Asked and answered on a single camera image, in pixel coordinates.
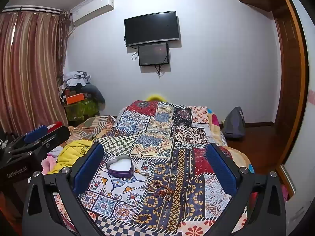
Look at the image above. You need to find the purple heart-shaped jewelry box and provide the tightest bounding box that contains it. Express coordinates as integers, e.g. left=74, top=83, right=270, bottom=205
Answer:
left=106, top=154, right=135, bottom=179

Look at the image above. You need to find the yellow round object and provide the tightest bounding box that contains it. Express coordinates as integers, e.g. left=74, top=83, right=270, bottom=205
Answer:
left=147, top=93, right=166, bottom=102

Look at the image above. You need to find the small black monitor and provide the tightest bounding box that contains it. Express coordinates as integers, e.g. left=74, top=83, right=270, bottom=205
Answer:
left=138, top=43, right=170, bottom=67

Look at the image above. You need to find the colourful fleece blanket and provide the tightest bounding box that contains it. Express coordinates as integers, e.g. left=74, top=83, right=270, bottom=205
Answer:
left=208, top=108, right=254, bottom=177

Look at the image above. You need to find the curtain rod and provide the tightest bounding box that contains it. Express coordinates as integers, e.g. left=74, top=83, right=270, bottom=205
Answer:
left=1, top=6, right=62, bottom=14

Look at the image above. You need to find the black wall television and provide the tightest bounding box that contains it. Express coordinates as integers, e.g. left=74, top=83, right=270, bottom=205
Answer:
left=124, top=11, right=180, bottom=47

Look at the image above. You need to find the striped brown curtain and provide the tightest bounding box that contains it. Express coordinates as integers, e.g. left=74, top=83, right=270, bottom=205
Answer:
left=0, top=10, right=72, bottom=135

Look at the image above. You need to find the pile of clothes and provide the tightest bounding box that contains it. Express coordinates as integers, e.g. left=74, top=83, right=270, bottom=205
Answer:
left=58, top=70, right=92, bottom=98

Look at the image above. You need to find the brown wooden wardrobe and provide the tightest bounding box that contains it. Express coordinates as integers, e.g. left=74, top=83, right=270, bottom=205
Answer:
left=232, top=0, right=309, bottom=202

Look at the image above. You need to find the patchwork printed blanket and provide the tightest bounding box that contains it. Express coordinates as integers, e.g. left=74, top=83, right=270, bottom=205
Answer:
left=53, top=100, right=249, bottom=236

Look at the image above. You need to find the dark grey pillow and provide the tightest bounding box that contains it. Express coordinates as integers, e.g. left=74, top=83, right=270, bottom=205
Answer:
left=81, top=84, right=107, bottom=104

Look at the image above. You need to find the orange box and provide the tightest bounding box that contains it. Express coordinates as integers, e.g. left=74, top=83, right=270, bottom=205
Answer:
left=65, top=93, right=84, bottom=105

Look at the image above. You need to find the beige striped bedsheet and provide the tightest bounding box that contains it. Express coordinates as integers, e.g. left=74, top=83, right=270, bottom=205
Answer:
left=70, top=114, right=117, bottom=139

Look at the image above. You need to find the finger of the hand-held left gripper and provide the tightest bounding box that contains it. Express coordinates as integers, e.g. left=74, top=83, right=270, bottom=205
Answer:
left=4, top=125, right=49, bottom=153
left=10, top=126, right=71, bottom=156

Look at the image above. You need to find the pink cloth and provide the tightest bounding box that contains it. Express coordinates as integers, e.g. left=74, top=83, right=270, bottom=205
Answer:
left=41, top=152, right=62, bottom=175

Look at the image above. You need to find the white air conditioner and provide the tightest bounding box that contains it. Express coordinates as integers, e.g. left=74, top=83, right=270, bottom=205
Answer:
left=69, top=0, right=115, bottom=27

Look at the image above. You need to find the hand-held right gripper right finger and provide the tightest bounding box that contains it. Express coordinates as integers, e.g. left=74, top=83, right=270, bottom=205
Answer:
left=206, top=143, right=288, bottom=236

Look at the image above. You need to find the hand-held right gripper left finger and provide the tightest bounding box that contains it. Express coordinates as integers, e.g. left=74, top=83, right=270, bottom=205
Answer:
left=22, top=143, right=105, bottom=236

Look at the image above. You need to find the yellow garment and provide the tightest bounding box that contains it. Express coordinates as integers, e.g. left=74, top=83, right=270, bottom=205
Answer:
left=57, top=139, right=96, bottom=172

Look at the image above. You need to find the red box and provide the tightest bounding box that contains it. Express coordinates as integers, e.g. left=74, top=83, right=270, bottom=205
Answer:
left=47, top=121, right=63, bottom=131

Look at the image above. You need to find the brown beaded bracelet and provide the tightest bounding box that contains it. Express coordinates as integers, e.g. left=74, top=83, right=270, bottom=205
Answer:
left=147, top=181, right=176, bottom=197

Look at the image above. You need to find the grey bag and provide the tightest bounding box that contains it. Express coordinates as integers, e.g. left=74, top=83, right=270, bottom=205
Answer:
left=222, top=106, right=246, bottom=139

